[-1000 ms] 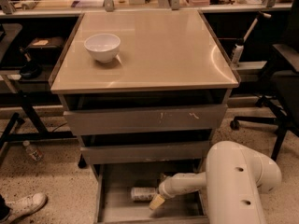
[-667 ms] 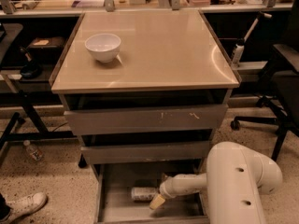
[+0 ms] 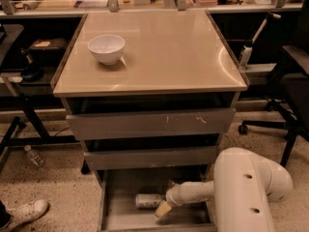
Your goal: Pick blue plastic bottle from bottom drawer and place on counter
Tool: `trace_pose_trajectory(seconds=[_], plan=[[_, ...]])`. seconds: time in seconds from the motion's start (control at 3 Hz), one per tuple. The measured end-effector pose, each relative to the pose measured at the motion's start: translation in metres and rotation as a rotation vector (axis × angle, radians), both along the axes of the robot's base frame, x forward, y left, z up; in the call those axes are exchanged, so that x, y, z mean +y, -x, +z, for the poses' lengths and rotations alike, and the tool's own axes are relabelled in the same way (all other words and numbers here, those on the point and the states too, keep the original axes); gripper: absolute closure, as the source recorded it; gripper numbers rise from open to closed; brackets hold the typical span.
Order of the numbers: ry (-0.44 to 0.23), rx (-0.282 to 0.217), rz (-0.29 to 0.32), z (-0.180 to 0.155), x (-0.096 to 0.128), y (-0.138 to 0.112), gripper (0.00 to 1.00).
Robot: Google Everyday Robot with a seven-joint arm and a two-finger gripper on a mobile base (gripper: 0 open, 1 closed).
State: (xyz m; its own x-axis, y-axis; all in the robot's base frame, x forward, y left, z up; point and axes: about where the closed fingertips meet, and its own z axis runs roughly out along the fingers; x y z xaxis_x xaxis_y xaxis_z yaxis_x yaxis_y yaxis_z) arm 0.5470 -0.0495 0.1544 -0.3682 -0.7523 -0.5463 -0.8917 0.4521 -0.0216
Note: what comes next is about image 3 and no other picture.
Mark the black office chair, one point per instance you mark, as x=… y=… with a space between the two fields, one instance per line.
x=289 y=82

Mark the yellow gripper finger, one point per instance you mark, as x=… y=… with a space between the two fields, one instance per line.
x=163 y=208

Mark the grey drawer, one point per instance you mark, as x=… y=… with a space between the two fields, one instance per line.
x=152 y=158
x=118 y=212
x=150 y=123

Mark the grey middle drawer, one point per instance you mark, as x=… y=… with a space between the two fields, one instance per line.
x=152 y=158

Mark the white ceramic bowl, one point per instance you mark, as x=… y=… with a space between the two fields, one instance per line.
x=107 y=49

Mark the white sneaker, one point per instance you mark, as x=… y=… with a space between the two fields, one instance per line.
x=11 y=218

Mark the long workbench shelf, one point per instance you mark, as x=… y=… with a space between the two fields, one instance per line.
x=225 y=9

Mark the white spray bottle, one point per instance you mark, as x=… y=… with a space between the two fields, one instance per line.
x=245 y=54

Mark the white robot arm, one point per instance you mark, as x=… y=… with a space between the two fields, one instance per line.
x=243 y=186

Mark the grey top drawer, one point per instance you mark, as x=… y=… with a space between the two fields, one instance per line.
x=150 y=123

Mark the grey bottom drawer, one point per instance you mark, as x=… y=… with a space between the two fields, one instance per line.
x=118 y=212

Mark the grey drawer cabinet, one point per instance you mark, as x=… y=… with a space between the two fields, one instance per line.
x=172 y=61

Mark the plastic bottle on floor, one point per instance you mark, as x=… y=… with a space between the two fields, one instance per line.
x=34 y=156

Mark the black box on shelf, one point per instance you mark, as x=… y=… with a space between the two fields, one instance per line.
x=57 y=44

